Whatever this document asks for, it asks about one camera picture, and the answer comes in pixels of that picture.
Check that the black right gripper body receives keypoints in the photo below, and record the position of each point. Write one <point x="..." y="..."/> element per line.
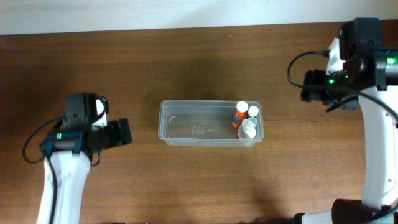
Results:
<point x="310" y="86"/>

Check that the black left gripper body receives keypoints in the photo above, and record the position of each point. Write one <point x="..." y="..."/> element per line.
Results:
<point x="123" y="132"/>

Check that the dark bottle white cap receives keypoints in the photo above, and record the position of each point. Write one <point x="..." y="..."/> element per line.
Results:
<point x="252" y="112"/>

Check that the orange tube white cap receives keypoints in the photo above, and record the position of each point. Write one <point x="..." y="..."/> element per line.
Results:
<point x="241" y="108"/>

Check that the white squeeze bottle clear cap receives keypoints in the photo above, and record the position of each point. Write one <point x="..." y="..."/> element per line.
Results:
<point x="247" y="130"/>

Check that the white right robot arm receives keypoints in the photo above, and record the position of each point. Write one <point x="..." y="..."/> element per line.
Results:
<point x="368" y="77"/>

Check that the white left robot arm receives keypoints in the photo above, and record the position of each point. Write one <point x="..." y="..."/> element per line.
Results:
<point x="68" y="156"/>

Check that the clear plastic container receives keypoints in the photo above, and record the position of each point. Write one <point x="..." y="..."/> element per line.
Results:
<point x="204" y="123"/>

